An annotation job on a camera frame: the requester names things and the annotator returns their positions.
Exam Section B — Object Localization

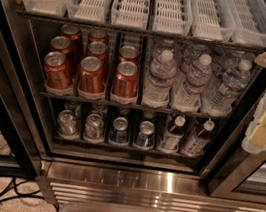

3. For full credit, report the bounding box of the water bottle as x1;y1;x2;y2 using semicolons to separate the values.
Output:
152;39;176;62
174;54;212;111
205;59;252;117
143;50;177;108
206;47;244;92
173;43;206;92

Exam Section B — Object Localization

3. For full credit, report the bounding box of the water bottle front left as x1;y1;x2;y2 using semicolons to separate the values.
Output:
143;50;177;108

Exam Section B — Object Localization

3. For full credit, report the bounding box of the dark drink bottle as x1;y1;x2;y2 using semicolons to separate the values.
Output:
181;119;215;157
158;115;186;154

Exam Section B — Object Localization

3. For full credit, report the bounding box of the red coke can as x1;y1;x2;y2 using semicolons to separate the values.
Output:
60;25;83;54
78;56;105;94
88;28;110;45
49;36;76;69
43;51;73;90
112;61;139;98
117;45;140;64
86;41;109;69

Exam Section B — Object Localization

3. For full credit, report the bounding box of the water bottle front right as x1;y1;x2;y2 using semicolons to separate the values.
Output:
205;59;252;117

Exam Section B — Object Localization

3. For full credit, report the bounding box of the water bottle back left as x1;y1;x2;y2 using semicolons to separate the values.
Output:
152;39;176;62

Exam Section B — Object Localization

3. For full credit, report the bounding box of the water bottle back middle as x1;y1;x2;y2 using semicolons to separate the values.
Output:
173;43;206;92

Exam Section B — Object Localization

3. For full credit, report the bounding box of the blue can bottom right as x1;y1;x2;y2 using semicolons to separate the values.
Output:
134;120;156;150

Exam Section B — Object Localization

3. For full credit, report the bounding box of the blue can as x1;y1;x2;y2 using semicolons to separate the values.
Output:
109;117;129;144
134;120;156;150

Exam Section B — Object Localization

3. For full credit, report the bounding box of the dark drink bottle left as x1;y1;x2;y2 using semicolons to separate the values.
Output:
158;115;186;154

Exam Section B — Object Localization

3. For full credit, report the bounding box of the silver can bottom left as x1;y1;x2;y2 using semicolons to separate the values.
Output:
57;110;78;137

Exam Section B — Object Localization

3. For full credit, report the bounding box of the fridge door left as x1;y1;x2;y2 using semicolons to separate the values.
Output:
0;0;71;188

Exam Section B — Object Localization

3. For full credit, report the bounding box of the blue can bottom left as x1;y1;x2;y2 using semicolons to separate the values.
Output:
109;117;129;144

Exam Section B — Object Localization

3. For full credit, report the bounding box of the dark drink bottle right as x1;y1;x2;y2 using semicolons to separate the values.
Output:
181;119;215;157

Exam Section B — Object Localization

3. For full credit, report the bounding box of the fridge glass door right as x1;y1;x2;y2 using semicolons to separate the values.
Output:
206;86;266;203

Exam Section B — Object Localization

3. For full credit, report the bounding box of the water bottle front middle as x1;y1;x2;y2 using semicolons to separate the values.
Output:
174;54;212;111

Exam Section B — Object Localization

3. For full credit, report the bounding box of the silver can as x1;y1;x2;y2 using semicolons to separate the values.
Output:
84;113;104;140
57;110;78;137

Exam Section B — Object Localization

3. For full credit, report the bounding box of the water bottle back right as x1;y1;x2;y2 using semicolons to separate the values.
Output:
206;47;244;92

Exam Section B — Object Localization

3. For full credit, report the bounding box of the stainless fridge base grille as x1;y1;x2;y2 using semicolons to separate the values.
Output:
35;158;266;212

